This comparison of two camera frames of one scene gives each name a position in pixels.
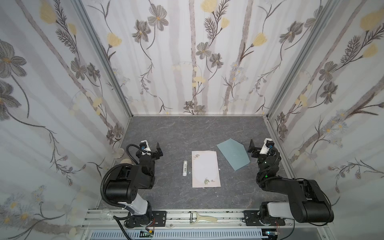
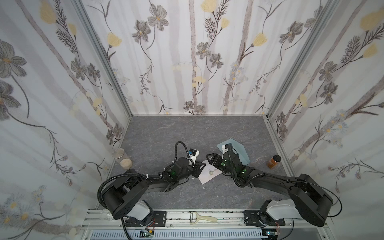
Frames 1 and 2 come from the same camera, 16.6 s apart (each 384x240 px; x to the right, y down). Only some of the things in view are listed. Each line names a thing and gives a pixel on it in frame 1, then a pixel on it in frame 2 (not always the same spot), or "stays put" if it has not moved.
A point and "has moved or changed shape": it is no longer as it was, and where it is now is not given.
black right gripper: [258, 151] -> [219, 162]
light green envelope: [234, 153] stays put
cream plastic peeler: [194, 218] stays put
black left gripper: [152, 154] -> [193, 169]
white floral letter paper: [205, 169] has moved or changed shape
